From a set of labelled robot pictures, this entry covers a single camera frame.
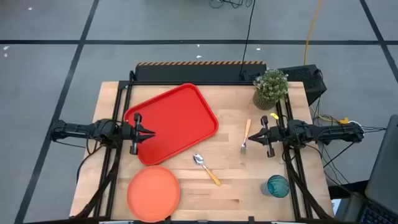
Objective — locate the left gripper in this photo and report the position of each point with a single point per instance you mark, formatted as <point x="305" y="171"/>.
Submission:
<point x="129" y="132"/>

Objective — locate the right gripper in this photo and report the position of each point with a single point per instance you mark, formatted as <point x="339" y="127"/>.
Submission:
<point x="278" y="135"/>

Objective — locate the red plastic tray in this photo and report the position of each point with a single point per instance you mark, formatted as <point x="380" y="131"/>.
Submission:
<point x="174" y="124"/>

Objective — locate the teal faceted plastic cup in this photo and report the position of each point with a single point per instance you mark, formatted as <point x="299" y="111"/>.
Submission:
<point x="277" y="186"/>

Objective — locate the orange round plate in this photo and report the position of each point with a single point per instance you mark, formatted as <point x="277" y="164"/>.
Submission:
<point x="153" y="194"/>

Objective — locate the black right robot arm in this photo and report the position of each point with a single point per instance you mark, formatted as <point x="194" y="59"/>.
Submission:
<point x="335" y="132"/>

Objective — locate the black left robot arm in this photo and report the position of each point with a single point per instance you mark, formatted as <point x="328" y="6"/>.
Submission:
<point x="77" y="129"/>

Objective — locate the yellow tag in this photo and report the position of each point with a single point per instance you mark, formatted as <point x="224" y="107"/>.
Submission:
<point x="274" y="116"/>

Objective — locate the green plant in ribbed pot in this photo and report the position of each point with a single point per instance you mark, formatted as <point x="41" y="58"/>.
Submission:
<point x="270" y="85"/>

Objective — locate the black computer case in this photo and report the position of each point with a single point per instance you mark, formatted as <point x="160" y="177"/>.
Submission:
<point x="306" y="81"/>

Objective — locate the black box with hazard stripes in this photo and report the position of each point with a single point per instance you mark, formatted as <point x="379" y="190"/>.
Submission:
<point x="199" y="73"/>

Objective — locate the grey laptop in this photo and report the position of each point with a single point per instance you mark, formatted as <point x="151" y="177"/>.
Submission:
<point x="384" y="168"/>

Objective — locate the black metal table frame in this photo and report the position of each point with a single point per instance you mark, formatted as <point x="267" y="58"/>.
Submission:
<point x="155" y="83"/>

